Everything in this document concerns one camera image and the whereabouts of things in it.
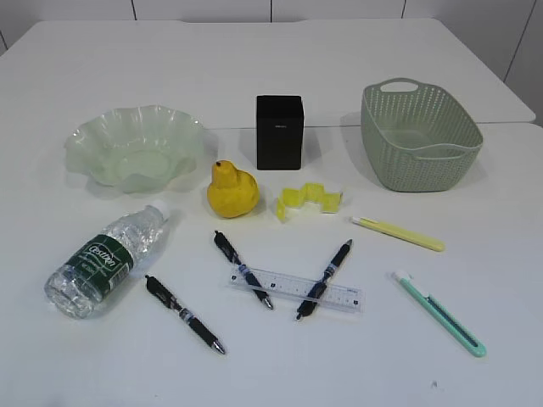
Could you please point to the yellow pear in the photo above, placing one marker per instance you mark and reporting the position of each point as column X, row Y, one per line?
column 232, row 192

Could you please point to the yellow waste paper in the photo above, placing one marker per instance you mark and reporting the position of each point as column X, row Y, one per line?
column 310, row 193

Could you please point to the clear plastic water bottle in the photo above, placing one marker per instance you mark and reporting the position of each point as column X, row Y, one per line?
column 101, row 264

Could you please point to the black pen middle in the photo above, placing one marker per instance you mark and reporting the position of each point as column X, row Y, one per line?
column 233, row 257

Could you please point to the black pen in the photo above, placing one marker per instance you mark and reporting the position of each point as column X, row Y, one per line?
column 167, row 298
column 307, row 306
column 233, row 257

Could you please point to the black square pen holder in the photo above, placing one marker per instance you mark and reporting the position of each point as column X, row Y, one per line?
column 279, row 132

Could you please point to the clear plastic ruler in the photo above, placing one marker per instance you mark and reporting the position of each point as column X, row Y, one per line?
column 346, row 299

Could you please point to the black pen right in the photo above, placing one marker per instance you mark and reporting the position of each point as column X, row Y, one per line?
column 307, row 306

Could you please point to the green ruffled glass plate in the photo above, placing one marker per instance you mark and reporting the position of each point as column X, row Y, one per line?
column 138, row 149

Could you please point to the black pen left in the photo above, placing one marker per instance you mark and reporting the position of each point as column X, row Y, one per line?
column 167, row 298

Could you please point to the green plastic woven basket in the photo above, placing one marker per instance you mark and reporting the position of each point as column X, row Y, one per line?
column 417, row 136

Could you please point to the yellow utility knife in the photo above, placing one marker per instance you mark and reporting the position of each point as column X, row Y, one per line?
column 400, row 233

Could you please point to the teal utility knife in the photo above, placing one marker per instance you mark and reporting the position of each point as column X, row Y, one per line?
column 441, row 314

